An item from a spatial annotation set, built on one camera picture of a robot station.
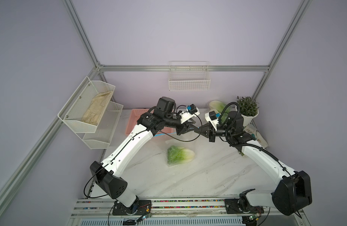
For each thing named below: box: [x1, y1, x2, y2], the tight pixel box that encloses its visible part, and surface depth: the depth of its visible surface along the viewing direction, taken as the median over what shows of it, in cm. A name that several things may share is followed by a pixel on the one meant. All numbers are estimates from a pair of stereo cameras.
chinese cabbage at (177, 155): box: [166, 145, 195, 166], surface depth 86 cm
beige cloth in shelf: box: [81, 90, 113, 126], surface depth 81 cm
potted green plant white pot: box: [235, 96, 260, 127], surface depth 101 cm
